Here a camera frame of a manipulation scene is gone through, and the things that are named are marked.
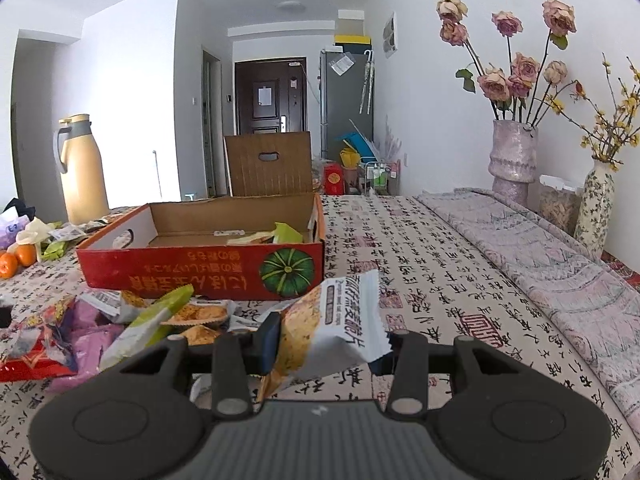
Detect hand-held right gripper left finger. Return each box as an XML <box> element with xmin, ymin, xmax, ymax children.
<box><xmin>117</xmin><ymin>312</ymin><xmax>281</xmax><ymax>422</ymax></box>

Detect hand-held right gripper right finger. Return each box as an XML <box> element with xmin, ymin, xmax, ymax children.
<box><xmin>371</xmin><ymin>331</ymin><xmax>531</xmax><ymax>422</ymax></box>

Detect white cracker snack packet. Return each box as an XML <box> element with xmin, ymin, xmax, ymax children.
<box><xmin>80</xmin><ymin>289</ymin><xmax>151</xmax><ymax>325</ymax></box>
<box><xmin>162</xmin><ymin>299</ymin><xmax>237</xmax><ymax>332</ymax></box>
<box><xmin>257</xmin><ymin>269</ymin><xmax>396</xmax><ymax>403</ymax></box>

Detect red cardboard box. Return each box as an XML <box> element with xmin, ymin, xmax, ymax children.
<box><xmin>76</xmin><ymin>192</ymin><xmax>327</xmax><ymax>302</ymax></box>

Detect green white snack packet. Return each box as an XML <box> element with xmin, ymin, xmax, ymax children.
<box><xmin>99</xmin><ymin>284</ymin><xmax>195</xmax><ymax>375</ymax></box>
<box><xmin>272</xmin><ymin>221</ymin><xmax>304</xmax><ymax>245</ymax></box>

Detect pink snack packet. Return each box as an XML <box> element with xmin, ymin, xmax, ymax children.
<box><xmin>47</xmin><ymin>300</ymin><xmax>126</xmax><ymax>395</ymax></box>

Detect large red snack bag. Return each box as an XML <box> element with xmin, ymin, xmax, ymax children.
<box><xmin>0</xmin><ymin>294</ymin><xmax>80</xmax><ymax>383</ymax></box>

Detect orange cracker snack packet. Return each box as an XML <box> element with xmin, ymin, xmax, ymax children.
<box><xmin>177</xmin><ymin>325</ymin><xmax>223</xmax><ymax>347</ymax></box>

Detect yellow cracker packet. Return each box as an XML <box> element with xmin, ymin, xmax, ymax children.
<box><xmin>226</xmin><ymin>231</ymin><xmax>275</xmax><ymax>246</ymax></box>

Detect pink grey folded quilt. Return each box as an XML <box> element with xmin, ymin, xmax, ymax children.
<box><xmin>417</xmin><ymin>187</ymin><xmax>640</xmax><ymax>396</ymax></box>

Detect red gift box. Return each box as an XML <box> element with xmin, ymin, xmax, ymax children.
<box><xmin>322</xmin><ymin>161</ymin><xmax>346</xmax><ymax>195</ymax></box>

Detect metal trolley with bottles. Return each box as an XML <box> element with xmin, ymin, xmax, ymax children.
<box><xmin>364</xmin><ymin>160</ymin><xmax>401</xmax><ymax>196</ymax></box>

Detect clear plastic food jar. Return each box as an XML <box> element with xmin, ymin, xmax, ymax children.
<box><xmin>538</xmin><ymin>175</ymin><xmax>585</xmax><ymax>237</ymax></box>

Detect blue plastic object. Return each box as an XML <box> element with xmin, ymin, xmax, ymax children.
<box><xmin>336</xmin><ymin>132</ymin><xmax>376</xmax><ymax>158</ymax></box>

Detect dried pampas plant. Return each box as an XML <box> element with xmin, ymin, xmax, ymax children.
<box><xmin>374</xmin><ymin>115</ymin><xmax>403</xmax><ymax>163</ymax></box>

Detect grey interior door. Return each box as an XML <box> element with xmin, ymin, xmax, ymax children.
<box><xmin>201</xmin><ymin>47</ymin><xmax>223</xmax><ymax>196</ymax></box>

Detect white printed snack packet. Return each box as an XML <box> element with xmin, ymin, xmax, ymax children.
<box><xmin>50</xmin><ymin>225</ymin><xmax>87</xmax><ymax>242</ymax></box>

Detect pink textured vase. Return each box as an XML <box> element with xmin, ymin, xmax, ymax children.
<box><xmin>488</xmin><ymin>119</ymin><xmax>539</xmax><ymax>206</ymax></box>

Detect floral ceramic vase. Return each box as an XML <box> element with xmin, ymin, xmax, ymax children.
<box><xmin>574</xmin><ymin>157</ymin><xmax>616</xmax><ymax>261</ymax></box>

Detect grey refrigerator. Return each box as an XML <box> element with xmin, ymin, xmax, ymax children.
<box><xmin>319</xmin><ymin>49</ymin><xmax>375</xmax><ymax>161</ymax></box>

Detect yellow thermos jug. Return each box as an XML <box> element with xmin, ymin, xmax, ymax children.
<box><xmin>54</xmin><ymin>114</ymin><xmax>111</xmax><ymax>225</ymax></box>

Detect cream crumpled bag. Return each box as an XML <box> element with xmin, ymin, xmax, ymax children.
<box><xmin>15</xmin><ymin>217</ymin><xmax>56</xmax><ymax>261</ymax></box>

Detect dark wooden door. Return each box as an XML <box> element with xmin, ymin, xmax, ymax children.
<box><xmin>234</xmin><ymin>57</ymin><xmax>307</xmax><ymax>136</ymax></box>

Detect purple tissue packet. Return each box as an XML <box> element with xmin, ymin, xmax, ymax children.
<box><xmin>0</xmin><ymin>212</ymin><xmax>31</xmax><ymax>248</ymax></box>

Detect white folded umbrella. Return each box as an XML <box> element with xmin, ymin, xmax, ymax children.
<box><xmin>359</xmin><ymin>50</ymin><xmax>375</xmax><ymax>113</ymax></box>

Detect black bag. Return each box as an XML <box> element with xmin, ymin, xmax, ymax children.
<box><xmin>2</xmin><ymin>197</ymin><xmax>36</xmax><ymax>223</ymax></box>

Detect yellow flower branches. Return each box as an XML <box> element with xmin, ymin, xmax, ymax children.
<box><xmin>547</xmin><ymin>52</ymin><xmax>640</xmax><ymax>173</ymax></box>

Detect dried pink roses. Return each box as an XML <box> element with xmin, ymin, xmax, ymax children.
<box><xmin>436</xmin><ymin>0</ymin><xmax>586</xmax><ymax>126</ymax></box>

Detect yellow storage box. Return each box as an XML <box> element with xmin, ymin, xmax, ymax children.
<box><xmin>334</xmin><ymin>34</ymin><xmax>372</xmax><ymax>52</ymax></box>

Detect white box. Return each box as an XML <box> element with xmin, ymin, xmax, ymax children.
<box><xmin>337</xmin><ymin>9</ymin><xmax>368</xmax><ymax>36</ymax></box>

